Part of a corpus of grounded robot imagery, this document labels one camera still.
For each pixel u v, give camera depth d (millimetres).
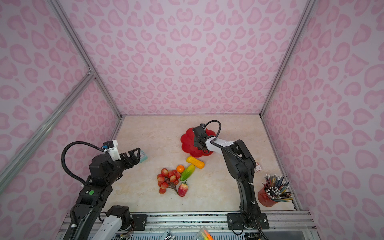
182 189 801
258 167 575
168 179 835
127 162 635
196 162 908
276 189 657
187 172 859
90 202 482
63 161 469
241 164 498
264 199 727
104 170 518
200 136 801
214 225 728
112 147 625
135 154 668
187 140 1025
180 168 879
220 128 796
